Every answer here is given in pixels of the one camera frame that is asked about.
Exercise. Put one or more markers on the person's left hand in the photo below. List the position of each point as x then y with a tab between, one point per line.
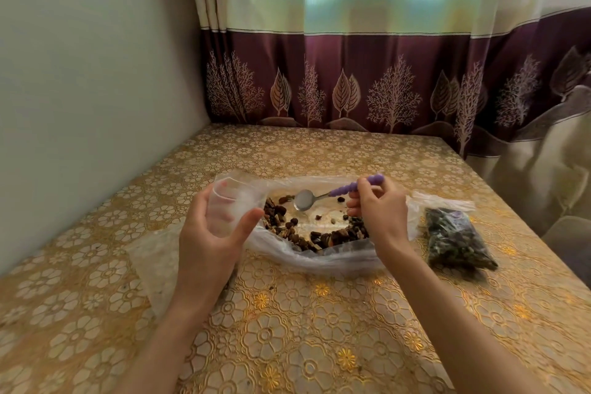
203	260

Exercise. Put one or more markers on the person's right hand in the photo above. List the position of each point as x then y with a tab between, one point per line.
388	218

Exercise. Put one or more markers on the person's right thumb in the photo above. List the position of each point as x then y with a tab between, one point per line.
373	187

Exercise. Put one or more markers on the person's left thumb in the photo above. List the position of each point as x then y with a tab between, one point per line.
244	223

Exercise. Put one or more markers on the clear plastic cup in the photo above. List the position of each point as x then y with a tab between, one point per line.
231	216

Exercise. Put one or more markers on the person's left forearm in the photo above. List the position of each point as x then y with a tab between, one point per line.
166	343

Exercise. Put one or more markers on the person's right forearm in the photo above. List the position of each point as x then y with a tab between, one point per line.
461	329

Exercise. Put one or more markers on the pile of brown dried pieces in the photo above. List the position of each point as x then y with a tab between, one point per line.
281	227

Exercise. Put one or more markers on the large clear plastic bag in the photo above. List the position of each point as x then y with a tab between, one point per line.
295	260

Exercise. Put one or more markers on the small clear plastic bag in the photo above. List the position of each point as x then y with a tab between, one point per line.
443	202

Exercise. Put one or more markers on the pile of dark dried petals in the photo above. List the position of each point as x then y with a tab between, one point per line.
455	239

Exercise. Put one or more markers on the empty clear plastic bag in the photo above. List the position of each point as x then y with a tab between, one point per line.
147	269

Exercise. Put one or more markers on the cream and maroon tree-print curtain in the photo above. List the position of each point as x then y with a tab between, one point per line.
369	61

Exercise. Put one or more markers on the gold floral tablecloth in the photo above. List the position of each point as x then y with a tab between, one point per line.
300	338

